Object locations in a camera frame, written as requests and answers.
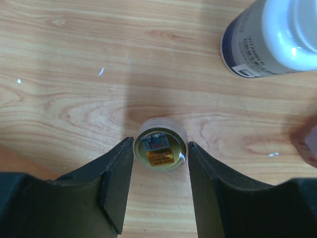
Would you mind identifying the gold jar lid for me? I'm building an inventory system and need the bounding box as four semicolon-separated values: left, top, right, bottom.
133;117;188;173

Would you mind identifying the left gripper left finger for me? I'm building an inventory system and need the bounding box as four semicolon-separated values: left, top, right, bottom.
0;137;133;238

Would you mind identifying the white pill bottle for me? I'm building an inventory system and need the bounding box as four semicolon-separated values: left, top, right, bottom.
220;0;317;78

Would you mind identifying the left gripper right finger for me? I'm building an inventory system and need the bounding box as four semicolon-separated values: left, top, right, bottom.
188;142;317;238

